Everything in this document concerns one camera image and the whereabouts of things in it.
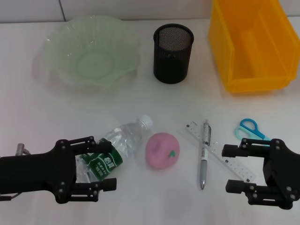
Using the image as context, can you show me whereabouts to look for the grey white ballpoint pen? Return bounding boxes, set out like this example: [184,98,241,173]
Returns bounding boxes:
[199,119,213,190]

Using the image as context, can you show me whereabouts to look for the yellow plastic bin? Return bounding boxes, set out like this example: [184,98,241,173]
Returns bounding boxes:
[208,0,300,94]

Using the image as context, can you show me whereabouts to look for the clear green-label water bottle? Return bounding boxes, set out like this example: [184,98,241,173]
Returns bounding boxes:
[75,114,155,185]

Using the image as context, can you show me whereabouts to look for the pink toy peach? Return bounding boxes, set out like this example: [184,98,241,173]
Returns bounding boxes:
[145,132,181,170]

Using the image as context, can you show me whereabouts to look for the black mesh pen holder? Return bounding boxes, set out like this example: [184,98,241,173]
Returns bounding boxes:
[153,23,195,84]

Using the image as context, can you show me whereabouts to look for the translucent green fruit plate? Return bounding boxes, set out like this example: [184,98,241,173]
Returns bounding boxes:
[35,14,145,91]

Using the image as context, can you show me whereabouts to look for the clear plastic ruler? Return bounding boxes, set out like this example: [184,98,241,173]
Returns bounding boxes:
[184,120,256,183]

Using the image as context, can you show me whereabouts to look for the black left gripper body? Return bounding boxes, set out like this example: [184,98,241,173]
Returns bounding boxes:
[0,139,78,204]

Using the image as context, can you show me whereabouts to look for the blue and teal scissors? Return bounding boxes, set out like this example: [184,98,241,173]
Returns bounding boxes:
[234,119,272,142]

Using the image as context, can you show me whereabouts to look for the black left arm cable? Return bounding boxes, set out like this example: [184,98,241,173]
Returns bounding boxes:
[0,192,21,202]

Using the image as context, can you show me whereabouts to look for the silver plug on left gripper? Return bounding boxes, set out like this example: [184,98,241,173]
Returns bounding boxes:
[15,142,31,156]

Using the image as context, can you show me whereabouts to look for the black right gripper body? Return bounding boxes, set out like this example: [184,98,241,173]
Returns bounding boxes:
[262,138,300,209]

